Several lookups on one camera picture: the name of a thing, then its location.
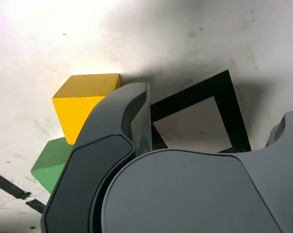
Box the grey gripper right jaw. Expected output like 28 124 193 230
101 108 293 233

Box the black tape strip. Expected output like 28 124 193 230
0 168 47 214

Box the green cube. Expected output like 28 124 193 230
30 136 75 195

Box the yellow cube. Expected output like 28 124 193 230
52 73 122 146

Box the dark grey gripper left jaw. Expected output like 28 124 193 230
40 82 153 233

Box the black tape square outline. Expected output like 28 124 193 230
150 69 252 153

